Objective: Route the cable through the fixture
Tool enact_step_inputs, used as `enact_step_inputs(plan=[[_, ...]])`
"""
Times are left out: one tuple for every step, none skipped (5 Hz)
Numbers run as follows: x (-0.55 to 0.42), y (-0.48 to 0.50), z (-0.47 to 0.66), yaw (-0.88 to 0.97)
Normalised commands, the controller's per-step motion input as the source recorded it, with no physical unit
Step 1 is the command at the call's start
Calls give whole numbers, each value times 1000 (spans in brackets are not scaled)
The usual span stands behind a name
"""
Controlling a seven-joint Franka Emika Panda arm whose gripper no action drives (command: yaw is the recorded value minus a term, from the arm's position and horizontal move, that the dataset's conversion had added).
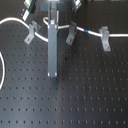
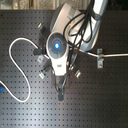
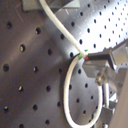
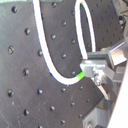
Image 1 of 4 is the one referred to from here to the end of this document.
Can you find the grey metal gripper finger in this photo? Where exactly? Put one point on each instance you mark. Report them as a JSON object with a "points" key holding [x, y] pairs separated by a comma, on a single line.
{"points": [[52, 43]]}

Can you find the grey gripper body block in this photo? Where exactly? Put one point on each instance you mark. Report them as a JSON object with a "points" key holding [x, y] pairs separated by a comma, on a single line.
{"points": [[45, 4]]}

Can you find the left background clamp fixture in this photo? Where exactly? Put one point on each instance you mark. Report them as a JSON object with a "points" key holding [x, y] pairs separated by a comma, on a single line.
{"points": [[30, 8]]}

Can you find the background clamp fixture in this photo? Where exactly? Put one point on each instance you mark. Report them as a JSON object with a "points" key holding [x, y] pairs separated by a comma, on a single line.
{"points": [[76, 4], [30, 8]]}

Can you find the right background clamp fixture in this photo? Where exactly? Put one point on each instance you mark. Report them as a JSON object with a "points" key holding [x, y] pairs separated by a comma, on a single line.
{"points": [[76, 4]]}

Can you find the left grey cable clip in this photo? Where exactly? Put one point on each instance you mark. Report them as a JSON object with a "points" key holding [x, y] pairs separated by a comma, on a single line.
{"points": [[33, 28]]}

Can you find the grey cable clip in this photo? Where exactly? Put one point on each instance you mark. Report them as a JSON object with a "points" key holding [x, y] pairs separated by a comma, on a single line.
{"points": [[105, 38], [72, 33], [33, 28]]}

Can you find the middle grey cable clip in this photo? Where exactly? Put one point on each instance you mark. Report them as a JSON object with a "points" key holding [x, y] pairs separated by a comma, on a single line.
{"points": [[72, 33]]}

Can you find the right grey cable clip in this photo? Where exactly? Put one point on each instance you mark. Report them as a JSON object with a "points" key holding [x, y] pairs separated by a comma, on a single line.
{"points": [[105, 38]]}

